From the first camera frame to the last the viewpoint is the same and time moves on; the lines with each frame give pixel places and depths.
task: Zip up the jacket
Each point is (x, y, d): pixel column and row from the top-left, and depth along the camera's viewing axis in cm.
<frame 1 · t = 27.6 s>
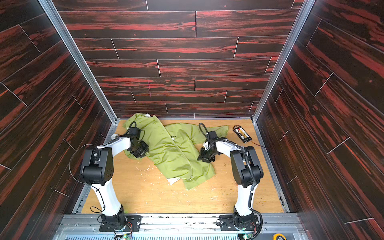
left hand: (149, 150, 101), fingers open
right hand: (201, 159, 97), fingers open
green zip-up jacket: (175, 147, 101), point 4 cm above the table
black battery pack with label: (242, 134, 110), point 3 cm above the table

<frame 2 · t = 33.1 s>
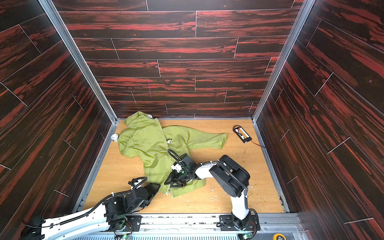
left hand: (161, 190, 80), fingers open
right hand: (167, 183, 86), fingers open
green zip-up jacket: (159, 148, 102), point 3 cm above the table
the other named things where they were.

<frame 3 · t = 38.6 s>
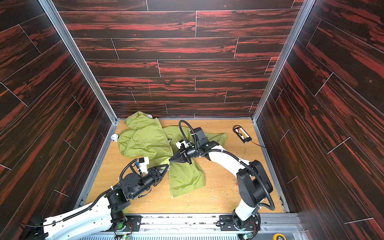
left hand: (169, 167, 70), fingers open
right hand: (170, 159, 74), fingers closed
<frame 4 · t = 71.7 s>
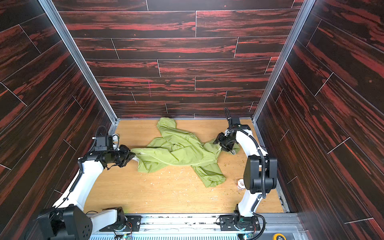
left hand: (136, 152, 82), fingers closed
right hand: (219, 144, 91), fingers open
green zip-up jacket: (177, 147, 100), point 5 cm above the table
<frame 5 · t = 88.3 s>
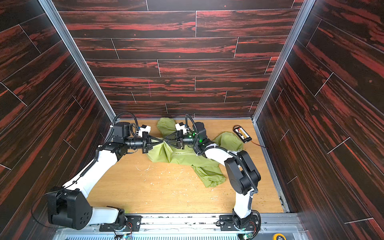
left hand: (162, 142, 73), fingers closed
right hand: (165, 138, 77), fingers open
green zip-up jacket: (210, 172, 93), on the table
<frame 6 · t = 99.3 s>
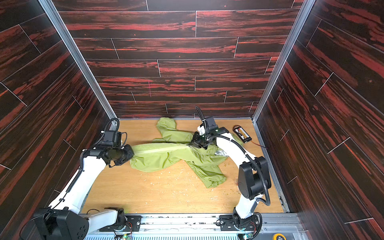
left hand: (134, 153, 81), fingers closed
right hand: (191, 142, 87), fingers closed
green zip-up jacket: (174, 149, 86), point 16 cm above the table
